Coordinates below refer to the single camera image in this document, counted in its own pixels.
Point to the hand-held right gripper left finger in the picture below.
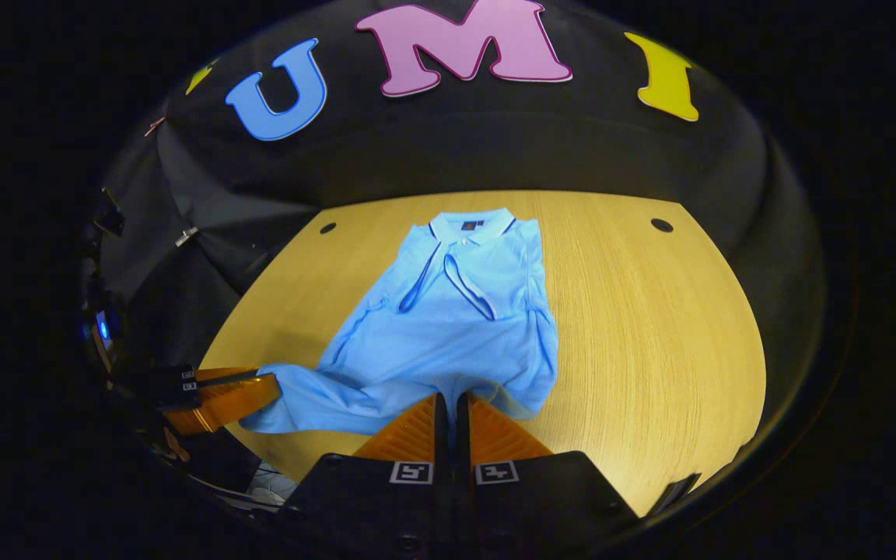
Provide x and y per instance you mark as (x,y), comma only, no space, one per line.
(442,443)

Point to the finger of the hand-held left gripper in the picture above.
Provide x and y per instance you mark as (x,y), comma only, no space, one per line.
(222,404)
(218,373)

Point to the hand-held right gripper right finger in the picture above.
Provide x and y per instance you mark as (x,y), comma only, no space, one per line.
(463,443)

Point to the light blue T-shirt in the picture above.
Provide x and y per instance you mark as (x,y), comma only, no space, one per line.
(448,334)

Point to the silver binder clip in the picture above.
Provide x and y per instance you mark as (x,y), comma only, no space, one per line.
(186,236)

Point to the copper cloth clip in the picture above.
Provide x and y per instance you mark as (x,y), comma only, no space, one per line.
(154,124)

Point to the black backdrop cloth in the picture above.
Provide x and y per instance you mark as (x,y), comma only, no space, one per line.
(495,140)

